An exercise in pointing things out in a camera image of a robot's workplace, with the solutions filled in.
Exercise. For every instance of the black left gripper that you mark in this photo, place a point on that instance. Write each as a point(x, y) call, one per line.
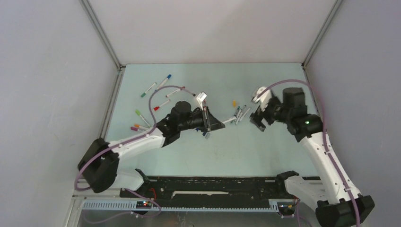
point(209, 122)

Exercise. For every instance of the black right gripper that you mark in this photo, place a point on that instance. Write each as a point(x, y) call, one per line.
point(256, 119)

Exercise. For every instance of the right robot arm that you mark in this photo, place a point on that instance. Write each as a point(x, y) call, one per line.
point(340, 203)

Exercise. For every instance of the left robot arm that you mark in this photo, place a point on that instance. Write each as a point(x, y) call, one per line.
point(102, 164)

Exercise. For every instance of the dark red cap marker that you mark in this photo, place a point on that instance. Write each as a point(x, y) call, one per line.
point(174, 92)

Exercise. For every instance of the red cap white marker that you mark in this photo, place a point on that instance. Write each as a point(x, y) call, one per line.
point(161, 105)

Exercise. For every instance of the green cap white marker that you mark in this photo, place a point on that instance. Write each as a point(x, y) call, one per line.
point(148, 89)

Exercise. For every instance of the light green cap marker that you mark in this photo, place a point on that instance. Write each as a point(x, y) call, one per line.
point(142, 117)

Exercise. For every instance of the orange cap marker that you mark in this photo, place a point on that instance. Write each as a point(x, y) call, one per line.
point(141, 127)

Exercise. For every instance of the purple cap marker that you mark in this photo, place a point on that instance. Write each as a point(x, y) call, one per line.
point(137, 129)

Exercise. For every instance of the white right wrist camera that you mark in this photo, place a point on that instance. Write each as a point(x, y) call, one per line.
point(262, 96)

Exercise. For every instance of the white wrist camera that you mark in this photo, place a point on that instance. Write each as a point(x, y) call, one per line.
point(262, 96)
point(200, 98)

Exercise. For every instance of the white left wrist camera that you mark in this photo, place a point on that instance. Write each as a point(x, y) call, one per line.
point(200, 98)

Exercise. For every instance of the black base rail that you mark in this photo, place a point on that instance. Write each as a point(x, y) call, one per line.
point(212, 192)

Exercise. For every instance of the grey cable duct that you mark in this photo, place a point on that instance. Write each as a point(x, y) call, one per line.
point(140, 206)

